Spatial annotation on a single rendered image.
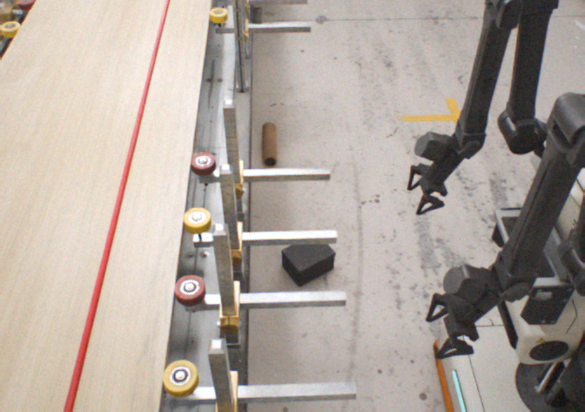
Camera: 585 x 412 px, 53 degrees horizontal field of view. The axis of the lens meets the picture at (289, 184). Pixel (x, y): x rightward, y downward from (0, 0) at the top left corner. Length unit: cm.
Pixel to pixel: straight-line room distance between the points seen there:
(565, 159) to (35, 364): 122
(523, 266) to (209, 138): 156
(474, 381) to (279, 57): 265
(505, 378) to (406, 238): 94
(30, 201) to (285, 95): 218
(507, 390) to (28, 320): 153
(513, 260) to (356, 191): 198
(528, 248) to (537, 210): 10
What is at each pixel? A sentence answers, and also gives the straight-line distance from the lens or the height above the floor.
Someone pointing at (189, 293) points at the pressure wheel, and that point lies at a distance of 157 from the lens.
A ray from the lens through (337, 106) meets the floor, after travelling 368.
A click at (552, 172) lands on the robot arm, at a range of 106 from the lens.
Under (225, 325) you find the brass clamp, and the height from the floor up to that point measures 85.
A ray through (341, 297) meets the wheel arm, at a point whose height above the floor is 85.
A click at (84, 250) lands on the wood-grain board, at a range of 174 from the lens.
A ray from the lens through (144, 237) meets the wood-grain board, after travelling 172.
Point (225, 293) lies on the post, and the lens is 150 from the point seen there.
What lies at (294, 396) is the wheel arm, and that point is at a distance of 151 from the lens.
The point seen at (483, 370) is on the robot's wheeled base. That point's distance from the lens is 225.
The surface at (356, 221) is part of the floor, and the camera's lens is 296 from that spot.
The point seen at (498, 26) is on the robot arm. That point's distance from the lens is 134.
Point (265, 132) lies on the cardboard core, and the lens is 334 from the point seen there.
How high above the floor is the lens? 216
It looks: 44 degrees down
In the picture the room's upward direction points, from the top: straight up
